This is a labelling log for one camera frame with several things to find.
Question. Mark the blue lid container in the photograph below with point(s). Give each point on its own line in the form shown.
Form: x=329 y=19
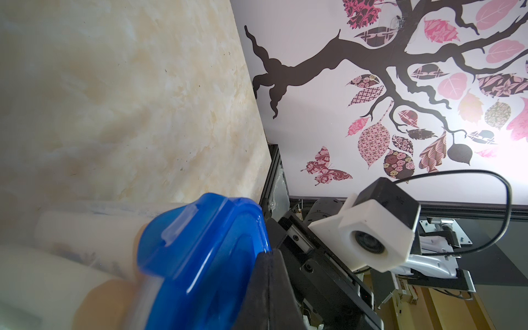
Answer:
x=112 y=265

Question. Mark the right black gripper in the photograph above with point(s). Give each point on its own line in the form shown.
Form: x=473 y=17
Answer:
x=325 y=289

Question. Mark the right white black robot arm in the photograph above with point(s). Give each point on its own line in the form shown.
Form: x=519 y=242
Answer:
x=417 y=270

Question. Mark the black base frame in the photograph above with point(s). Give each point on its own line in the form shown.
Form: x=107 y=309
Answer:
x=483 y=255

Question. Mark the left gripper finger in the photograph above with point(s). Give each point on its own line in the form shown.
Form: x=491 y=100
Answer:
x=270 y=302

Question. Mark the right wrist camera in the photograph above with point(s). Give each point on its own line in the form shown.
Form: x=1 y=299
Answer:
x=366 y=235

